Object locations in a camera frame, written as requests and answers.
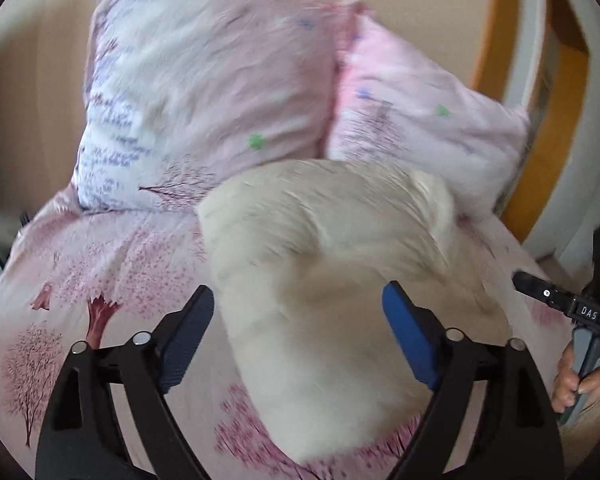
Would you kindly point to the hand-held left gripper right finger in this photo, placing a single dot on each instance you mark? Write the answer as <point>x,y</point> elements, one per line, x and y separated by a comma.
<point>405,332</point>

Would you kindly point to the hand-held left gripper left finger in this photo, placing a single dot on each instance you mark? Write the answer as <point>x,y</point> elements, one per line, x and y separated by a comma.
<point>189,342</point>

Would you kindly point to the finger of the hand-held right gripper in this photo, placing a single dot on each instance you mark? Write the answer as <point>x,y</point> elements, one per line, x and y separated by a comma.
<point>542,292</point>

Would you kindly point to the beige quilted down jacket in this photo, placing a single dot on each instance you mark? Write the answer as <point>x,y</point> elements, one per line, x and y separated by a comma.
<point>320,285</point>

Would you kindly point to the person's right hand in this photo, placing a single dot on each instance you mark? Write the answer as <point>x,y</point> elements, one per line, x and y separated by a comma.
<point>562,385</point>

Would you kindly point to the pink tree-print bed sheet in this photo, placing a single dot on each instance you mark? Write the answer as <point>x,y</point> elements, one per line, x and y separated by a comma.
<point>120,270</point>

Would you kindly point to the wooden wardrobe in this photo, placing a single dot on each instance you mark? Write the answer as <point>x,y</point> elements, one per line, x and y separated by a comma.
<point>530,125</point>

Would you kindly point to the pink floral pillow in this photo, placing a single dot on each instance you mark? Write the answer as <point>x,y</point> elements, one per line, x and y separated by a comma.
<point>205,95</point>
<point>430,125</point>

